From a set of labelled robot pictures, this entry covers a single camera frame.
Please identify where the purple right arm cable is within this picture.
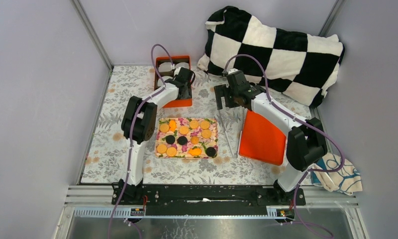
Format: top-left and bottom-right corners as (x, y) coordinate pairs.
(223, 54), (346, 239)

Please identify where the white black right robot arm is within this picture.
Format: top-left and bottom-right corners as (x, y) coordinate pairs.
(214, 69), (327, 205)

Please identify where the black sandwich cookie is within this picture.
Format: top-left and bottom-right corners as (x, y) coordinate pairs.
(205, 147), (217, 157)
(177, 136), (188, 145)
(165, 135), (176, 145)

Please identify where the floral cookie tray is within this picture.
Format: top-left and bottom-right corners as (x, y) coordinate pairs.
(155, 118), (219, 159)

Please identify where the black white checkered pillow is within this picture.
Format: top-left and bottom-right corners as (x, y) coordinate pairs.
(198, 6), (345, 107)

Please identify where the white paper cupcake liner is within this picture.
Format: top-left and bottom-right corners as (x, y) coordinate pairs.
(157, 76), (172, 88)
(158, 62), (175, 73)
(175, 62), (190, 69)

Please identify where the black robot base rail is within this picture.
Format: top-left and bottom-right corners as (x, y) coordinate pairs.
(111, 181), (306, 216)

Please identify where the orange fish shaped cookie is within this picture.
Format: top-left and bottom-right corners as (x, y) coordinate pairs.
(169, 119), (177, 131)
(188, 147), (202, 156)

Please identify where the floral table mat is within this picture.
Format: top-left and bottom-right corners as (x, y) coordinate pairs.
(80, 66), (287, 185)

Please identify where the blue cream patterned cloth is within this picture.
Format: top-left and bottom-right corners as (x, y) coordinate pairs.
(310, 153), (363, 196)

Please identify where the round swirl butter cookie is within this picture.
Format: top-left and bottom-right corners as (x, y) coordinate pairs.
(191, 136), (200, 145)

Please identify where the orange box lid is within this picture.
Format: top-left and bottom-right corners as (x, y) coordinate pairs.
(238, 111), (287, 166)

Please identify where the orange compartment cookie box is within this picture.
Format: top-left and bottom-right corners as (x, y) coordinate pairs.
(154, 55), (196, 108)

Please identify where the round tan biscuit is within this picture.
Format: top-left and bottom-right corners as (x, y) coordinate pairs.
(201, 129), (212, 138)
(179, 125), (190, 135)
(200, 120), (210, 129)
(166, 147), (177, 157)
(189, 120), (199, 129)
(156, 144), (167, 154)
(159, 123), (170, 133)

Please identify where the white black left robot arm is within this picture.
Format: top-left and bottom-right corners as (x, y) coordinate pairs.
(119, 67), (195, 205)

